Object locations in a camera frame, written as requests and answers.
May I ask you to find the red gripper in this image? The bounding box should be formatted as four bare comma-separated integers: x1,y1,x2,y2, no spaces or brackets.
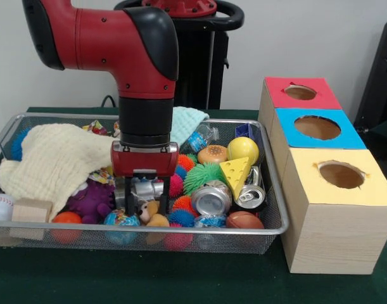
110,141,180,217

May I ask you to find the brown plush bear toy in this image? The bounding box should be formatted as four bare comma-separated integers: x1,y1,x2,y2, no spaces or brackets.
138,201,170,227

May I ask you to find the light blue waffle cloth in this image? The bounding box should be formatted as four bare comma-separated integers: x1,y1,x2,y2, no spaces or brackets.
170,106,210,146

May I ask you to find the silver mesh bin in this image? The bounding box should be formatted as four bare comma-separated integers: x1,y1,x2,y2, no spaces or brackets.
0,112,289,256

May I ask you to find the wooden box with three holes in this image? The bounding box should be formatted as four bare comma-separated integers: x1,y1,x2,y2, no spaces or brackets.
258,75,387,275

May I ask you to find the globe print ball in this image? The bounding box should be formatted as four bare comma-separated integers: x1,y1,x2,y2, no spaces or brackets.
103,208,141,227

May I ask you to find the green spiky ball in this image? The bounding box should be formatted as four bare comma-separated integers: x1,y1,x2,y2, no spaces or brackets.
183,161,225,196

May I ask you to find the crushed silver can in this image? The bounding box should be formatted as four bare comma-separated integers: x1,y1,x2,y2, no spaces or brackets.
191,180,234,216

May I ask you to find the toy hamburger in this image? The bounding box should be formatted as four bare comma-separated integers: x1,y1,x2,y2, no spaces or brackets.
196,144,228,165

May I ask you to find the yellow cheese wedge toy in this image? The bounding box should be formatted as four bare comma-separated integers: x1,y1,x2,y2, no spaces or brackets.
219,156,251,201

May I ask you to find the cream waffle cloth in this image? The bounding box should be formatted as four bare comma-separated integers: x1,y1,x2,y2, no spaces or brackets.
0,122,121,222

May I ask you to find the brown toy football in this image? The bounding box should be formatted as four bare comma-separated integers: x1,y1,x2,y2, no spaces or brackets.
225,210,265,229

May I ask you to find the yellow ball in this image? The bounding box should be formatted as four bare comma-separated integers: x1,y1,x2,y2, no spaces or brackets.
226,136,260,166

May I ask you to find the white baseball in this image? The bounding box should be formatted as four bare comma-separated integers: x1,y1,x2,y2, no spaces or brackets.
0,193,16,222

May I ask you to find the black upright panel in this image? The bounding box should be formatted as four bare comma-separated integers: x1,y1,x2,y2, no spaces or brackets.
353,20,387,129

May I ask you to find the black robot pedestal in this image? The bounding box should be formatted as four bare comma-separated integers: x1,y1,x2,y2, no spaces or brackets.
113,0,245,110

